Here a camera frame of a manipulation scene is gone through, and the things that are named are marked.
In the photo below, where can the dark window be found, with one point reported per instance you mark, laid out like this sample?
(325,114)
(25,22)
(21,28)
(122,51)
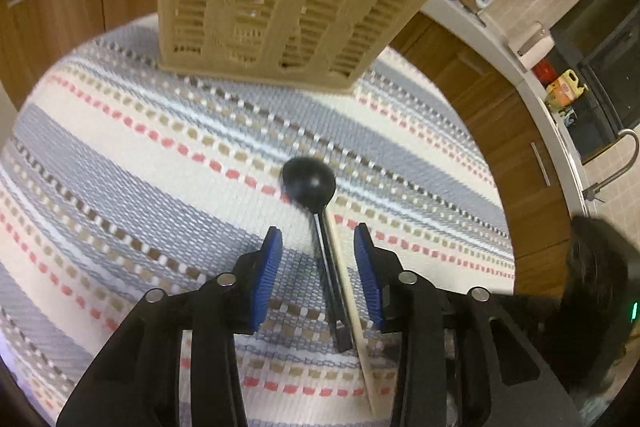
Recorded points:
(600,47)

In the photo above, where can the black plastic spoon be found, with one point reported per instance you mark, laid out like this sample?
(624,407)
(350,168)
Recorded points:
(310,184)

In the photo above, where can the beige plastic utensil basket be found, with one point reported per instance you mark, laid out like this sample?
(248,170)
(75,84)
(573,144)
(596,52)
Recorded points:
(280,2)

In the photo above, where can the metal faucet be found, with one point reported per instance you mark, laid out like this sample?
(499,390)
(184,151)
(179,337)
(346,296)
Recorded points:
(615,167)

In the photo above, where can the yellow oil bottle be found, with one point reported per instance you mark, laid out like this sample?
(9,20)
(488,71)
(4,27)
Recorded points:
(565,88)

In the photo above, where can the white jug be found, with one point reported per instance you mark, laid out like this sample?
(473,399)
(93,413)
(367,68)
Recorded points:
(532,44)

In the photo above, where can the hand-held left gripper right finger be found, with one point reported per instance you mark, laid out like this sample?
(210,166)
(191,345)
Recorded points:
(367,277)

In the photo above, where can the red container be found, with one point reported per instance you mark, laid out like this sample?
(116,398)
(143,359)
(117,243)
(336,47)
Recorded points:
(545,72)

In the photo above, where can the wooden base cabinets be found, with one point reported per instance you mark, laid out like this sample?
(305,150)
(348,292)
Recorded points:
(505,117)

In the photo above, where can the striped woven tablecloth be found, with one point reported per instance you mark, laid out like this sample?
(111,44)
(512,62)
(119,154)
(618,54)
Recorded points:
(150,187)

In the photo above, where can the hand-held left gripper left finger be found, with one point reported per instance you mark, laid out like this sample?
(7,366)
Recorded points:
(265,282)

